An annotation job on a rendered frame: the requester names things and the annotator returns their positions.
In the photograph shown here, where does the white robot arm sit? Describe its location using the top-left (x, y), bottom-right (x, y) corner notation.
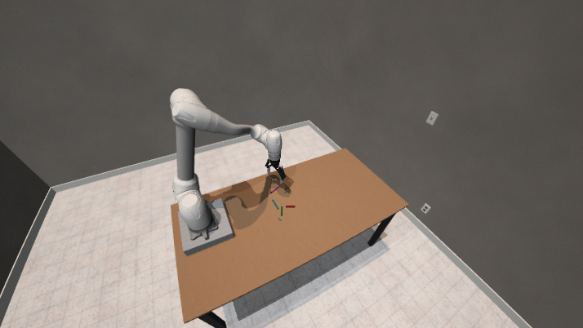
top-left (170, 88), bottom-right (282, 241)

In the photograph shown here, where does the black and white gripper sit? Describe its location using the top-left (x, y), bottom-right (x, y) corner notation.
top-left (265, 159), bottom-right (286, 184)

